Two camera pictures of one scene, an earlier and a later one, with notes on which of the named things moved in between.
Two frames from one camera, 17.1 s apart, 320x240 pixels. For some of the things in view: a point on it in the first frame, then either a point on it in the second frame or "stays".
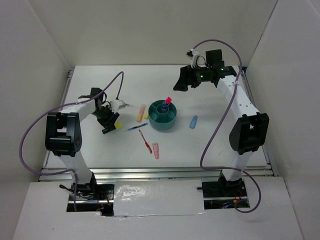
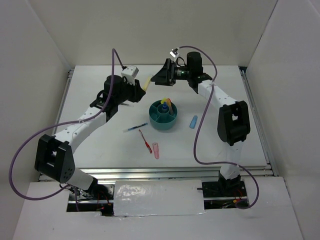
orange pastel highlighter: x=141 y=113 → x=169 y=102
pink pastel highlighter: x=156 y=150 stays
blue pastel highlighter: x=193 y=121 stays
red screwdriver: x=145 y=140 stays
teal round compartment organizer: x=162 y=116 stays
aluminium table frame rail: x=161 y=174 stays
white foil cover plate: x=158 y=197 stays
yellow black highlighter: x=118 y=125 → x=163 y=100
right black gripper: x=186 y=78 → x=166 y=76
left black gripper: x=109 y=123 → x=138 y=92
